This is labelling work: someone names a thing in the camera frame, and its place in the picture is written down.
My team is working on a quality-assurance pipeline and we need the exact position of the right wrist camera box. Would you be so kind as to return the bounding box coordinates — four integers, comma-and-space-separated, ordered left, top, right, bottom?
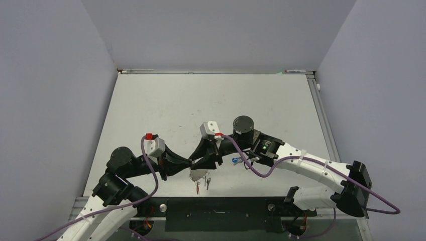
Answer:
199, 120, 223, 141

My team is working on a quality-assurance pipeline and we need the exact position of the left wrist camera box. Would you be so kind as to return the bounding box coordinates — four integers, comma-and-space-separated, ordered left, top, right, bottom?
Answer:
146, 134, 166, 159

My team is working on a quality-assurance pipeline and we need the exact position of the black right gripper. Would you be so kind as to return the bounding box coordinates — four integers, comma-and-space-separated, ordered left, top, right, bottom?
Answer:
188, 134, 251, 169

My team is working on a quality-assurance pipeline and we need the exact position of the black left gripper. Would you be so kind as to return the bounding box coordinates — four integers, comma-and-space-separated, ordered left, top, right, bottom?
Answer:
124, 144, 192, 180

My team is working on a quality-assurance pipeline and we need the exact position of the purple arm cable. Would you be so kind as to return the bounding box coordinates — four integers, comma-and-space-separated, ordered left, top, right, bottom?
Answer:
221, 135, 401, 239
33, 135, 180, 241

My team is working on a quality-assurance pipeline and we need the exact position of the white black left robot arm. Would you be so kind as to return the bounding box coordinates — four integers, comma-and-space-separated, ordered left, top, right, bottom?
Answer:
59, 147, 191, 240

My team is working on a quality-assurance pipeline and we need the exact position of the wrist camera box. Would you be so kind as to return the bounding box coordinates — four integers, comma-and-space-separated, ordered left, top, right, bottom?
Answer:
199, 120, 223, 141
146, 134, 166, 159

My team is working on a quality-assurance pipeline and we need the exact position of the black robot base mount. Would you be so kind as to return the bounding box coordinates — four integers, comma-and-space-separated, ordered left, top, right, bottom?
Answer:
133, 196, 317, 233

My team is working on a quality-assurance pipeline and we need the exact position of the aluminium table edge rail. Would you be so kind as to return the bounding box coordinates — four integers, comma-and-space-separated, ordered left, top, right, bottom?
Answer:
306, 72, 372, 218

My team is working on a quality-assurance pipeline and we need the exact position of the steel oval key holder plate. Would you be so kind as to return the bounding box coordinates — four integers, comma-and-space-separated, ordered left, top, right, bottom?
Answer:
189, 169, 208, 182

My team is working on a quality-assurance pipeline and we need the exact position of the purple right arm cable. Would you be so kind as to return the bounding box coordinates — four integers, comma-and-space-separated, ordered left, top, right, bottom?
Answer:
221, 135, 401, 239

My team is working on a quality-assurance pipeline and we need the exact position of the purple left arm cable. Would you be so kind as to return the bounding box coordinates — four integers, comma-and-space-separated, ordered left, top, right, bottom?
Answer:
33, 135, 180, 241

